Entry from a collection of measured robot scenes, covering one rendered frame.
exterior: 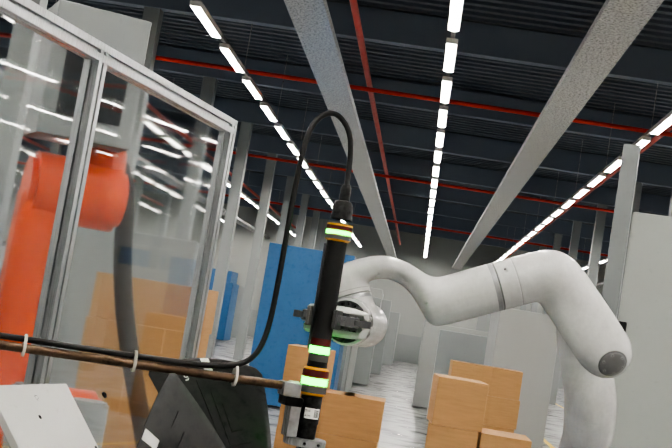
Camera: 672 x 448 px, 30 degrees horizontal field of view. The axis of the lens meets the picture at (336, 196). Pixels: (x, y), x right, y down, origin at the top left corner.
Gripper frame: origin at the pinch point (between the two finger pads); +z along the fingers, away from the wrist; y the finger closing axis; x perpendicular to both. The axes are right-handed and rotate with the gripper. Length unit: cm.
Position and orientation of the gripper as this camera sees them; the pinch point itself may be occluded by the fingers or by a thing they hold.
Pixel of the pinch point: (324, 317)
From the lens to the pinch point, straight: 206.3
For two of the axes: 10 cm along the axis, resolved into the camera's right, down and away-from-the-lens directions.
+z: -2.5, -1.4, -9.6
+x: 1.6, -9.8, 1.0
